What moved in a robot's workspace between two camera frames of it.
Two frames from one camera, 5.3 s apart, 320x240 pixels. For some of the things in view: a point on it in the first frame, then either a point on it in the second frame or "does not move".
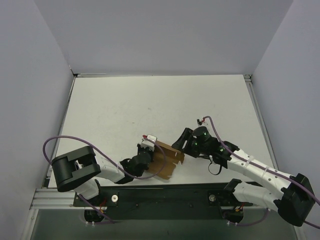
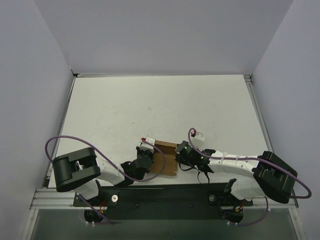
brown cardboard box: (173, 156) does not move
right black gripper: (187, 141) to (180, 148)
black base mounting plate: (164, 202) does not move
